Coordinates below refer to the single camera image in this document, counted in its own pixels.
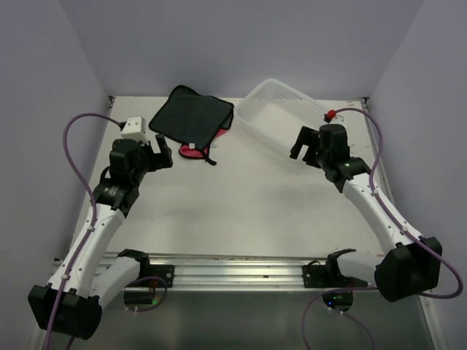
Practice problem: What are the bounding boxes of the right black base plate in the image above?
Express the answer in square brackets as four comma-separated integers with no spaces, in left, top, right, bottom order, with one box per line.
[301,260,358,289]

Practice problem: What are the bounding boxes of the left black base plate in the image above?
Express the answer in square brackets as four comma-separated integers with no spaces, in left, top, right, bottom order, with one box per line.
[138,265,174,289]

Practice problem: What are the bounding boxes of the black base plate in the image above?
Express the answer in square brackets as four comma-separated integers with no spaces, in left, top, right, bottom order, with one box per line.
[138,265,174,289]
[301,260,358,289]

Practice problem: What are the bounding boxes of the grey and yellow towel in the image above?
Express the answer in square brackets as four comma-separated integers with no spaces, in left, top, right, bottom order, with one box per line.
[149,85,234,166]

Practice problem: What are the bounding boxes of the grey and pink towel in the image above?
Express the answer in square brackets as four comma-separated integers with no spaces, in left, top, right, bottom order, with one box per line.
[178,113,234,160]

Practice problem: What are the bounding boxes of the aluminium mounting rail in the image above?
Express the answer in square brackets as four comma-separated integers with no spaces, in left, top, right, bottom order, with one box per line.
[50,254,428,292]

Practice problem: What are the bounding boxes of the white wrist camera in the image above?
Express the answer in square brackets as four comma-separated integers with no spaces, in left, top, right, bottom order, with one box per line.
[323,109,344,123]
[120,117,148,144]

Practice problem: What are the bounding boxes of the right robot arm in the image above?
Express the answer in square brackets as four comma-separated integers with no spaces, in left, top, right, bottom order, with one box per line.
[290,124,442,302]

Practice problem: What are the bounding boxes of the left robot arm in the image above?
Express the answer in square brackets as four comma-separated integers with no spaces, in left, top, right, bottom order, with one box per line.
[28,134,173,348]

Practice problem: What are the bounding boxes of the white plastic basket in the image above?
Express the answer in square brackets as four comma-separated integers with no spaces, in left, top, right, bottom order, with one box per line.
[234,79,331,158]

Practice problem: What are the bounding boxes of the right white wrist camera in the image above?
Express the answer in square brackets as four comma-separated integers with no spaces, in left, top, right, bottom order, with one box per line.
[323,109,344,123]

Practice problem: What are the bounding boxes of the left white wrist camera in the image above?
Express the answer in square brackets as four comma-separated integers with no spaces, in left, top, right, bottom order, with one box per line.
[120,117,148,144]

